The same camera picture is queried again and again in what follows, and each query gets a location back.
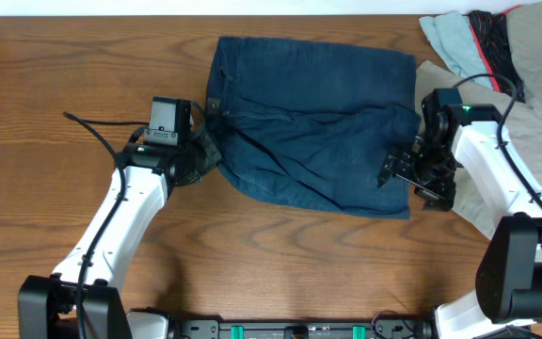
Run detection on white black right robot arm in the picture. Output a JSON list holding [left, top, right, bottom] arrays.
[[377, 87, 542, 338]]

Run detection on black red patterned garment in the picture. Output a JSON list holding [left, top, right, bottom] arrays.
[[468, 10, 526, 103]]

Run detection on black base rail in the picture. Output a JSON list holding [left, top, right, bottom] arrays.
[[124, 306, 542, 339]]

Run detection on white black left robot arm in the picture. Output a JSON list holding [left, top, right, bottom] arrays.
[[18, 96, 220, 338]]

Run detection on dark blue denim shorts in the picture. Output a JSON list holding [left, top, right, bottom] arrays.
[[206, 37, 421, 219]]

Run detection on khaki grey shorts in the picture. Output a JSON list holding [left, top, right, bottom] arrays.
[[415, 2, 542, 239]]

